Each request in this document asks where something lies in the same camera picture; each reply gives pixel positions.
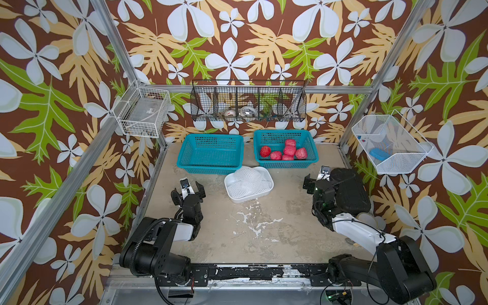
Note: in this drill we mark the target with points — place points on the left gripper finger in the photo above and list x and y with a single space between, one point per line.
176 198
201 190

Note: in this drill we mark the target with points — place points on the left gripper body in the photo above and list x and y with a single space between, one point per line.
201 217

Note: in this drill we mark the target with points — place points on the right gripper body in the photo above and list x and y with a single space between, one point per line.
315 203

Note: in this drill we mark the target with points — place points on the white foam net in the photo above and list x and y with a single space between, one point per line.
237 192
248 178

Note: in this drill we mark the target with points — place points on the red apple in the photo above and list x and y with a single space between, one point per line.
276 156
265 152

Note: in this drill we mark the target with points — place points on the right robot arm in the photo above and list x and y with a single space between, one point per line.
398 267

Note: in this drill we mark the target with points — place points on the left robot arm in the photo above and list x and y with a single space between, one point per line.
148 251

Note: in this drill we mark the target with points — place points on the black case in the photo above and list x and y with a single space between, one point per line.
351 196

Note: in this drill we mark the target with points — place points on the left teal plastic basket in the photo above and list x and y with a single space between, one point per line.
216 154

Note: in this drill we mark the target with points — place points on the teal plastic basket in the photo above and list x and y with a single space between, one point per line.
276 139
216 154

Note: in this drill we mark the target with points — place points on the white plastic tub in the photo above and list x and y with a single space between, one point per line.
230 179

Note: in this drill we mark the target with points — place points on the right teal plastic basket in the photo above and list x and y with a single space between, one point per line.
276 139

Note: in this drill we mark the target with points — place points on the blue object in basket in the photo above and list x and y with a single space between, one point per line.
379 154

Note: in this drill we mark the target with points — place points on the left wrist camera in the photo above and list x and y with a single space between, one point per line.
186 188

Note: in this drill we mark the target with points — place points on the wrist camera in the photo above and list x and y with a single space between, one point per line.
186 188
324 173

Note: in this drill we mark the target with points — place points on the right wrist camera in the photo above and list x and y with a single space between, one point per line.
324 173

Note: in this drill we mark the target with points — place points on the white wire basket right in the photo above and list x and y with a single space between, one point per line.
396 135

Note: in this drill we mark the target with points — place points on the white wire basket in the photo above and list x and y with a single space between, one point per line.
396 135
141 110

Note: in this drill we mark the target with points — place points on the tape roll in wire basket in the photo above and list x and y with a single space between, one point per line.
228 114

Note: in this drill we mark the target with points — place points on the white wire basket left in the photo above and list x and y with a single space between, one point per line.
141 110

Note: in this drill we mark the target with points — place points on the silver object in wire basket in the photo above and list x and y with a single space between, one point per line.
248 112

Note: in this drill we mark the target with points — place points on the black wire wall basket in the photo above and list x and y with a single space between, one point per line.
274 100

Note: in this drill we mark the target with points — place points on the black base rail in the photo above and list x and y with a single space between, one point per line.
202 275

